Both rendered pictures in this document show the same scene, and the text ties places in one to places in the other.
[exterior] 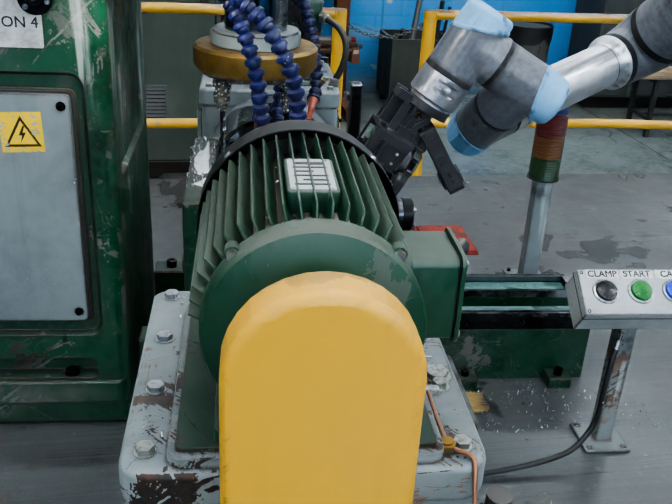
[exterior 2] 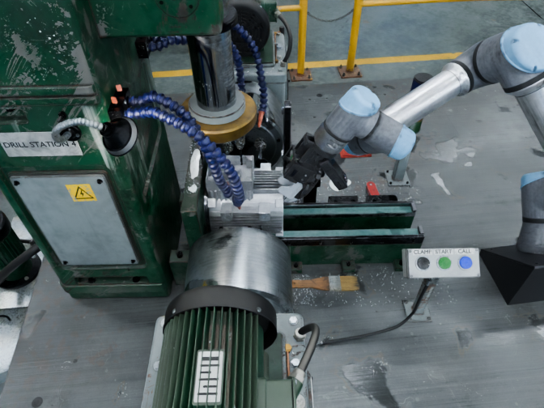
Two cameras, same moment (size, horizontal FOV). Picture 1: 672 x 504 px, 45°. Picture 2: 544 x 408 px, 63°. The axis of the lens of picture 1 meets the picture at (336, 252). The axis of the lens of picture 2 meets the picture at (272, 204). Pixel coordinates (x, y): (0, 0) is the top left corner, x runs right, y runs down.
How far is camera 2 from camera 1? 0.53 m
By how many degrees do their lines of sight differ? 23
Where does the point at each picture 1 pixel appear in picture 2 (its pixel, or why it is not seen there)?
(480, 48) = (356, 124)
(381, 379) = not seen: outside the picture
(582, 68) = (434, 95)
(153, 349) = (151, 376)
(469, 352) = (351, 253)
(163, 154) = not seen: hidden behind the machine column
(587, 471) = (405, 335)
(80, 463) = (144, 326)
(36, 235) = (102, 233)
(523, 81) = (384, 142)
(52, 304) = (118, 258)
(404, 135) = (310, 163)
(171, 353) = not seen: hidden behind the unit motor
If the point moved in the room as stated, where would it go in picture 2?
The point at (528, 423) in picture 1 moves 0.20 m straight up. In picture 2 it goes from (379, 299) to (392, 258)
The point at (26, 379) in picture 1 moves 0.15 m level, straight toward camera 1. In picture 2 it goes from (113, 283) to (117, 331)
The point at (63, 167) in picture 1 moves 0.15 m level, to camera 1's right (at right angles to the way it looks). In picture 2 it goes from (108, 206) to (174, 210)
